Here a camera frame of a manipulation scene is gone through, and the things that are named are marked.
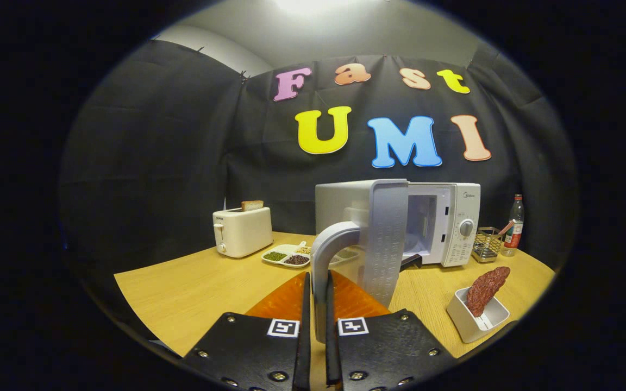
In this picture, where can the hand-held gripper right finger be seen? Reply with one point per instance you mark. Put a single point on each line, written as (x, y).
(331, 336)

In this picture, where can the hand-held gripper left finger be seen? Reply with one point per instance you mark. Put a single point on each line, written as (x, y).
(305, 326)

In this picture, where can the reddish brown meat strip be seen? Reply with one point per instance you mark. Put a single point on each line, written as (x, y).
(484, 290)

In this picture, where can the cream toaster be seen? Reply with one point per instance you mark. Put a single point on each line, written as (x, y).
(245, 231)

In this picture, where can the white divided dish of beans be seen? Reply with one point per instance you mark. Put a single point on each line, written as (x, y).
(286, 255)

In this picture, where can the bread slice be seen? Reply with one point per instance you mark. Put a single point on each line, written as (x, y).
(252, 205)

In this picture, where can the small white rectangular dish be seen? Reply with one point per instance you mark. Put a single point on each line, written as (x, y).
(462, 317)

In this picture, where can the striped drinking straw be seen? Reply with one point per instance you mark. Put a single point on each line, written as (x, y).
(507, 227)

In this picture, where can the clear plastic bottle red label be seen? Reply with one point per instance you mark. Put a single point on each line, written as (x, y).
(514, 228)

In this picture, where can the black backdrop cloth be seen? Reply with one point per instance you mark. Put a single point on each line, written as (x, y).
(155, 163)

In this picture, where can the ceiling light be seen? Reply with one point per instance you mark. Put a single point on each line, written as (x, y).
(307, 4)

